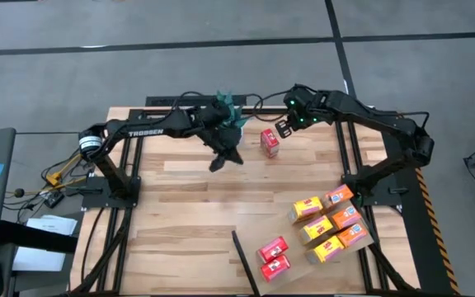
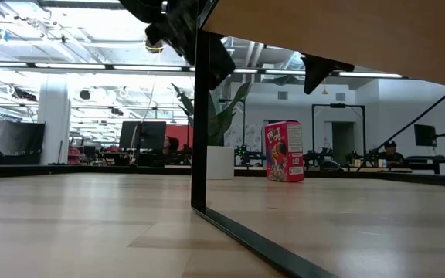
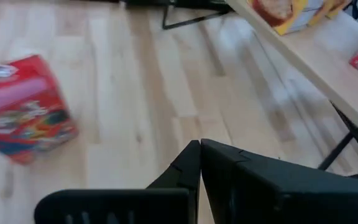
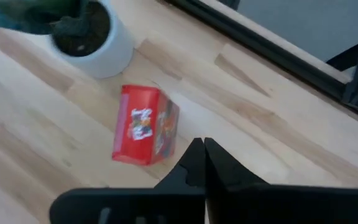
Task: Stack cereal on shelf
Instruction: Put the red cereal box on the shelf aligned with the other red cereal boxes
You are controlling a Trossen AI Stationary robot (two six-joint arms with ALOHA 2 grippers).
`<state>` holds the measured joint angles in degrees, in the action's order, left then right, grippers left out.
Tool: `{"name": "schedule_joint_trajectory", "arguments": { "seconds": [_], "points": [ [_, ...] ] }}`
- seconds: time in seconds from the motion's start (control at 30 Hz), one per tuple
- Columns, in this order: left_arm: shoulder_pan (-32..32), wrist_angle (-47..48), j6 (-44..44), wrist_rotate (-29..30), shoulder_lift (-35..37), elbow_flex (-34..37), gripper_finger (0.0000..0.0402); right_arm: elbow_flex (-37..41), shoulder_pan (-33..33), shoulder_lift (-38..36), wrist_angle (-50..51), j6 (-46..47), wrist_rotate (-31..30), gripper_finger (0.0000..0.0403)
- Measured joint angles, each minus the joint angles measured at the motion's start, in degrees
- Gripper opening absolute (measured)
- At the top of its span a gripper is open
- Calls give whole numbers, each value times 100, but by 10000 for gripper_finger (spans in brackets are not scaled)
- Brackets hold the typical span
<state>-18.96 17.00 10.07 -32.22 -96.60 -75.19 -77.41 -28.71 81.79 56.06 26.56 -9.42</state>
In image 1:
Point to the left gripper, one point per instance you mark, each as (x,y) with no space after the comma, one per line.
(221,128)

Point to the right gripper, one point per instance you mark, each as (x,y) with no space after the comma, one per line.
(303,109)

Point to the red Froot Loops cereal box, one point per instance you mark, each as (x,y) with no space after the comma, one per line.
(272,249)
(275,268)
(269,142)

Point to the yellow Corn Pops cereal box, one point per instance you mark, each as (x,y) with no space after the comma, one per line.
(305,209)
(325,249)
(316,229)

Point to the orange Frosted Mini-Wheats box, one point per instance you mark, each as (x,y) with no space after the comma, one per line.
(338,196)
(346,217)
(352,235)

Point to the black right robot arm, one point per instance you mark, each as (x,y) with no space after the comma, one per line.
(386,119)

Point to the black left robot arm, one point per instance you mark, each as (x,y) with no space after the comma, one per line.
(138,130)

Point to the green plant in white pot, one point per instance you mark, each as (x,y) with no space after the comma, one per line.
(231,111)

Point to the black power adapter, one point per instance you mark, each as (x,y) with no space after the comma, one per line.
(53,199)

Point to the white paper sheets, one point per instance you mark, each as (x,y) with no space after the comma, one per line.
(56,224)

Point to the black mat with hazard stripe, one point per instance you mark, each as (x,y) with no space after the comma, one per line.
(427,247)

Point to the black stand bar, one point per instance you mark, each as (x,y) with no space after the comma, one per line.
(35,239)

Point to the black ball knob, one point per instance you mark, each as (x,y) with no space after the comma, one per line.
(19,192)

